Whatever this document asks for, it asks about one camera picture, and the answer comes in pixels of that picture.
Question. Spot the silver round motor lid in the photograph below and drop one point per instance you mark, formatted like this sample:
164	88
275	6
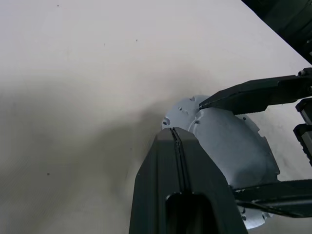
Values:
231	146

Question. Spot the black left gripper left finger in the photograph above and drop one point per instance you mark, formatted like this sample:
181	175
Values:
156	185

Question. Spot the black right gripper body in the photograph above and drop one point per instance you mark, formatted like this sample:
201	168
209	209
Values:
306	136

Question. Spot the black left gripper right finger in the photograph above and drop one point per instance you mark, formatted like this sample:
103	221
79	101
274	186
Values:
207	180

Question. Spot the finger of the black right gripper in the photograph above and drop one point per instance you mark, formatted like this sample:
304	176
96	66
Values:
280	197
256	95

